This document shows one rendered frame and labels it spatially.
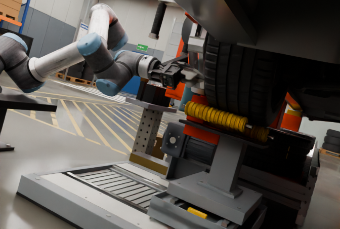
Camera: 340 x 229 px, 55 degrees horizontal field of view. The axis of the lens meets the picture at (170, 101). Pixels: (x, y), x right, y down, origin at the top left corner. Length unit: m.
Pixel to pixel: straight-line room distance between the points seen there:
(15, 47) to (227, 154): 1.30
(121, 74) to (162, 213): 0.53
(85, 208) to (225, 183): 0.54
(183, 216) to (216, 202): 0.12
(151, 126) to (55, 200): 1.01
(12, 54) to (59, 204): 0.98
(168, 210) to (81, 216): 0.31
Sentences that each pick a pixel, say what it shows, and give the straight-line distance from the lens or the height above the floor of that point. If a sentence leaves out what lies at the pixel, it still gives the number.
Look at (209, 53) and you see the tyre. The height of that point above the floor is 0.72.
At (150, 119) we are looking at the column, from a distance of 2.15.
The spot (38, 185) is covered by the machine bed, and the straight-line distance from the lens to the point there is 1.37.
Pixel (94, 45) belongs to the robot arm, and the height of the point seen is 0.64.
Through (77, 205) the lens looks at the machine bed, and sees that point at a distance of 1.25.
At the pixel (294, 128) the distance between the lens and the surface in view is 3.71.
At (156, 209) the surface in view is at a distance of 1.25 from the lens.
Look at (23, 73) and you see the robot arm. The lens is 2.01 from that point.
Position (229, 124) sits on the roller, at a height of 0.50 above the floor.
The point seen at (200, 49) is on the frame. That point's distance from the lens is 1.18.
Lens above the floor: 0.55
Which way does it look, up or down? 1 degrees down
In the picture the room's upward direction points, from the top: 16 degrees clockwise
